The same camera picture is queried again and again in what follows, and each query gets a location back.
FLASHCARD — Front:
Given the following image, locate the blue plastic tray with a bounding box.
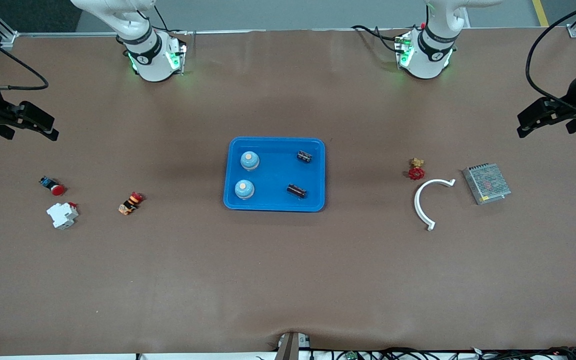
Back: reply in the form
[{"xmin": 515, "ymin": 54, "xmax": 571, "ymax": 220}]
[{"xmin": 223, "ymin": 137, "xmax": 326, "ymax": 213}]

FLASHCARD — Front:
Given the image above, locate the brown camera mount bracket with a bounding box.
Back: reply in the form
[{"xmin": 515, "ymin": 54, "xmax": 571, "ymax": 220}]
[{"xmin": 274, "ymin": 331, "xmax": 312, "ymax": 360}]

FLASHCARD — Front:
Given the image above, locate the white circuit breaker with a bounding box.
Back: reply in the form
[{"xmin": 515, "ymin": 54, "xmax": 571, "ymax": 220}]
[{"xmin": 46, "ymin": 202, "xmax": 79, "ymax": 230}]

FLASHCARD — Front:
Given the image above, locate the brass valve red handwheel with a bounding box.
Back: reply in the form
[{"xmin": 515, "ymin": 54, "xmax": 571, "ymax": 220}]
[{"xmin": 408, "ymin": 157, "xmax": 426, "ymax": 181}]

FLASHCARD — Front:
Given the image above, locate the orange black emergency stop switch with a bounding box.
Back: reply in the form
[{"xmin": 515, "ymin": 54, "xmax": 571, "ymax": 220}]
[{"xmin": 118, "ymin": 191, "xmax": 144, "ymax": 216}]

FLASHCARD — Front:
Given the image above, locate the light blue desk bell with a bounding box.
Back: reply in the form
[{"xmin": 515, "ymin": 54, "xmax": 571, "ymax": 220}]
[
  {"xmin": 240, "ymin": 150, "xmax": 260, "ymax": 172},
  {"xmin": 234, "ymin": 179, "xmax": 255, "ymax": 201}
]

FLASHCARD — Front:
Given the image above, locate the red push button blue base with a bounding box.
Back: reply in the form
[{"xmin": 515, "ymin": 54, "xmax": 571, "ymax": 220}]
[{"xmin": 39, "ymin": 176, "xmax": 66, "ymax": 197}]

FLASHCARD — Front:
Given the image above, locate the white curved plastic arc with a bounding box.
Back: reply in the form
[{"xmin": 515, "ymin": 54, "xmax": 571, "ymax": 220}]
[{"xmin": 414, "ymin": 178, "xmax": 456, "ymax": 231}]

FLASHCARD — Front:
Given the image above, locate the metal mesh power supply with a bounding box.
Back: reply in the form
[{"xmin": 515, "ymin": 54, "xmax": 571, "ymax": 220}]
[{"xmin": 462, "ymin": 163, "xmax": 512, "ymax": 205}]

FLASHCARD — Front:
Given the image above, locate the black arm base cable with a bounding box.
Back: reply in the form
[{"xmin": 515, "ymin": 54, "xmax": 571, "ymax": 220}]
[{"xmin": 351, "ymin": 24, "xmax": 401, "ymax": 55}]

